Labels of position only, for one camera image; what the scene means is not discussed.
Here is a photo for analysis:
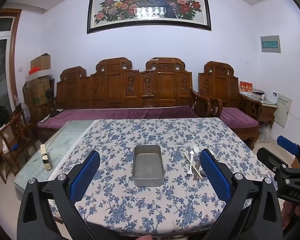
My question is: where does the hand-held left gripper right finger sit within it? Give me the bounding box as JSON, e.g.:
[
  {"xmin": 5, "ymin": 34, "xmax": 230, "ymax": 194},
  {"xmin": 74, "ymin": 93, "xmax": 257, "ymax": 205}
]
[{"xmin": 199, "ymin": 148, "xmax": 283, "ymax": 240}]

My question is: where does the carved wooden armchair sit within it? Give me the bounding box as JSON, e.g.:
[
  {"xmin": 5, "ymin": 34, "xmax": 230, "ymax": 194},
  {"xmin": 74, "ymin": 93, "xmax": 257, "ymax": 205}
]
[{"xmin": 198, "ymin": 61, "xmax": 263, "ymax": 150}]

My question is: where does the carved wooden sofa bench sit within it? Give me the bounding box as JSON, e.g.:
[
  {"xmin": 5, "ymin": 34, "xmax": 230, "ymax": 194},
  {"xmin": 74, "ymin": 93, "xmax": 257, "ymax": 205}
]
[{"xmin": 37, "ymin": 57, "xmax": 223, "ymax": 143}]

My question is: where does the small brown cardboard box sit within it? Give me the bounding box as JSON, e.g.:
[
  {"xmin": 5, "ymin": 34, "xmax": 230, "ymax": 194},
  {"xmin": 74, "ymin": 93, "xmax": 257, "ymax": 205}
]
[{"xmin": 30, "ymin": 53, "xmax": 52, "ymax": 71}]

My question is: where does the wooden chair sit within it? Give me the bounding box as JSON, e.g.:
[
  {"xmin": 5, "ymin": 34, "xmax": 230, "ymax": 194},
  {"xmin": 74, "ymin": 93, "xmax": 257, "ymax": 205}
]
[{"xmin": 0, "ymin": 110, "xmax": 38, "ymax": 183}]

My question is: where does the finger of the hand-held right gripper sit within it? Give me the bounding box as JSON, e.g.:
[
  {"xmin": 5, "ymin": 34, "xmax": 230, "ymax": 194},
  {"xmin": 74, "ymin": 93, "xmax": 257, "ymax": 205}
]
[
  {"xmin": 256, "ymin": 147, "xmax": 289, "ymax": 174},
  {"xmin": 277, "ymin": 135, "xmax": 300, "ymax": 167}
]

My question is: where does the wooden chopstick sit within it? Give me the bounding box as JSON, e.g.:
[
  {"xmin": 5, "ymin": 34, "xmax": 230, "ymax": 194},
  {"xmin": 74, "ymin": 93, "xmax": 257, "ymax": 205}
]
[
  {"xmin": 184, "ymin": 151, "xmax": 203, "ymax": 180},
  {"xmin": 182, "ymin": 152, "xmax": 202, "ymax": 180}
]

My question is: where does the short purple armchair cushion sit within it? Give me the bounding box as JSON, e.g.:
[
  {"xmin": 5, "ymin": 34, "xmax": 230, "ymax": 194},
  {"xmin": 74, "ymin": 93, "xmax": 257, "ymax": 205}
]
[{"xmin": 219, "ymin": 107, "xmax": 259, "ymax": 128}]

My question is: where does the white tabletop device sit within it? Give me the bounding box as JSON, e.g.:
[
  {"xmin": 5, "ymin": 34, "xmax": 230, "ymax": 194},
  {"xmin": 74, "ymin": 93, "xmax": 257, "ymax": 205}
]
[{"xmin": 265, "ymin": 91, "xmax": 278, "ymax": 105}]

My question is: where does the grey wall fuse box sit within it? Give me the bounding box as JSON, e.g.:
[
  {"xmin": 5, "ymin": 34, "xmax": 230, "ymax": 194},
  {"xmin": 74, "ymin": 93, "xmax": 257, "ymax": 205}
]
[{"xmin": 260, "ymin": 35, "xmax": 281, "ymax": 53}]

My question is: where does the framed peacock flower painting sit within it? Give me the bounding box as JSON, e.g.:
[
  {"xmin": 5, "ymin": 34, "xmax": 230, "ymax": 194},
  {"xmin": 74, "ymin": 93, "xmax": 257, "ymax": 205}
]
[{"xmin": 87, "ymin": 0, "xmax": 212, "ymax": 34}]

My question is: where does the rectangular metal tray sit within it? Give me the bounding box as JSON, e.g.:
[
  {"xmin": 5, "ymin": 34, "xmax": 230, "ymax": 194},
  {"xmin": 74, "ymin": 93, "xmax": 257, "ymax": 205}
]
[{"xmin": 132, "ymin": 144, "xmax": 165, "ymax": 187}]

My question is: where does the black standing fan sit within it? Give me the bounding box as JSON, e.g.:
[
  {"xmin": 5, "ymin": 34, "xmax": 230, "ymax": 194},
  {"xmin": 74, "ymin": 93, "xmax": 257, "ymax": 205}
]
[{"xmin": 45, "ymin": 89, "xmax": 59, "ymax": 117}]

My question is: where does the large brown cardboard box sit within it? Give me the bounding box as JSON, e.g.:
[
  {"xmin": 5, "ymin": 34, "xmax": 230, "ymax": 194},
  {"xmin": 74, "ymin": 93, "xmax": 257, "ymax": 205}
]
[{"xmin": 22, "ymin": 76, "xmax": 55, "ymax": 110}]

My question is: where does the person's right hand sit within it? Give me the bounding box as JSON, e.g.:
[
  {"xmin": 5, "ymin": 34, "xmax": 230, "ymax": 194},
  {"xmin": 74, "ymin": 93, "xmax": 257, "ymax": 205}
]
[{"xmin": 282, "ymin": 202, "xmax": 300, "ymax": 233}]

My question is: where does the blue floral tablecloth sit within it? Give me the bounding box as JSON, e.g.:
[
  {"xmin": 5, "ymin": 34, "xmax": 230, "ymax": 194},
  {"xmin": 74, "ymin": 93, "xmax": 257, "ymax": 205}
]
[{"xmin": 47, "ymin": 117, "xmax": 278, "ymax": 240}]

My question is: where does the wooden door frame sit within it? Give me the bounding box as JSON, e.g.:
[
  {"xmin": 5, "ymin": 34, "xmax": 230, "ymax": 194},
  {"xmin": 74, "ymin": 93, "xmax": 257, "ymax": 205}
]
[{"xmin": 7, "ymin": 9, "xmax": 22, "ymax": 100}]

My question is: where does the red printed box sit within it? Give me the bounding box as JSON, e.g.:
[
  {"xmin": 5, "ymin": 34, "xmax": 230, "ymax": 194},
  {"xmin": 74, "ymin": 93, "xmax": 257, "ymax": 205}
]
[{"xmin": 239, "ymin": 81, "xmax": 253, "ymax": 95}]

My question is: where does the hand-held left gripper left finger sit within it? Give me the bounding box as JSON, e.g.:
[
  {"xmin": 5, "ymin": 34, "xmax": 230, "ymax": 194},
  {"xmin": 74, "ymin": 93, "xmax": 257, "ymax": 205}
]
[{"xmin": 17, "ymin": 150, "xmax": 101, "ymax": 240}]

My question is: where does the wooden side table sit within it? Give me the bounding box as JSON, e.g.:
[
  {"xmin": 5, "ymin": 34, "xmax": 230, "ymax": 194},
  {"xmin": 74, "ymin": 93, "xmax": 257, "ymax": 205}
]
[{"xmin": 239, "ymin": 92, "xmax": 278, "ymax": 130}]

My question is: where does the clear plastic bag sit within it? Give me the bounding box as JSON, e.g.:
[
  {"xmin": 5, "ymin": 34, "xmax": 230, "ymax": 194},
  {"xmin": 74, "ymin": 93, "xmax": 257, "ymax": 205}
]
[{"xmin": 260, "ymin": 124, "xmax": 272, "ymax": 143}]

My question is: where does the white wall meter cabinet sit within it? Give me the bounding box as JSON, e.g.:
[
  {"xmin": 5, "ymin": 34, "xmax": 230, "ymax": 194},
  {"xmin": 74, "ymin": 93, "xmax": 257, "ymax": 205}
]
[{"xmin": 274, "ymin": 97, "xmax": 293, "ymax": 129}]

